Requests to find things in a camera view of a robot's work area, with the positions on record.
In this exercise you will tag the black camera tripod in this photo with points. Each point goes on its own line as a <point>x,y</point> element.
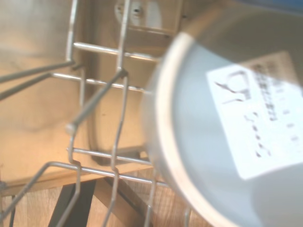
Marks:
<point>71,203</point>

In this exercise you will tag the gray ceramic mug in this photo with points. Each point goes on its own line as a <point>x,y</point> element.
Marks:
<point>201,118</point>

